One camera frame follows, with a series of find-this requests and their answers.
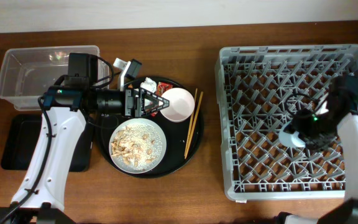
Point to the grey dishwasher rack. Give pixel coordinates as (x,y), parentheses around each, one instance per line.
(257,90)

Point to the black rectangular tray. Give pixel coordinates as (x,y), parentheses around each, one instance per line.
(22,139)

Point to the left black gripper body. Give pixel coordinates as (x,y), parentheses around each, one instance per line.
(130,109)

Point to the pink bowl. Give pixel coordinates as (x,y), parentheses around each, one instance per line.
(181,105)

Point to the light blue cup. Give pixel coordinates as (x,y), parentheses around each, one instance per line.
(290,139)

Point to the grey plate with food scraps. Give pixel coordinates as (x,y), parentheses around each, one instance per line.
(137,146)

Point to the clear plastic bin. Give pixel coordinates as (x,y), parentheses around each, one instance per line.
(27,73)

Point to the wooden chopstick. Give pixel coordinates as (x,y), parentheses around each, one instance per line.
(195,117)
(189,128)

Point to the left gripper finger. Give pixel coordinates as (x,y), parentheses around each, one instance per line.
(153,108)
(148,95)

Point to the round black tray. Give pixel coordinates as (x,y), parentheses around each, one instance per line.
(175,134)

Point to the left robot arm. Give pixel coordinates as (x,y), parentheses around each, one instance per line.
(65,108)

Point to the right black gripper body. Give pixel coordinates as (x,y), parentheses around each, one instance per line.
(314,130)

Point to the red snack wrapper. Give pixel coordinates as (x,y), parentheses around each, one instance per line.
(160,88)

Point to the crumpled white napkin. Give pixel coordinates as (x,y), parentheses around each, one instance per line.
(146,84)

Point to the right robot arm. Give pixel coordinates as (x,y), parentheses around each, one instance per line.
(336,115)

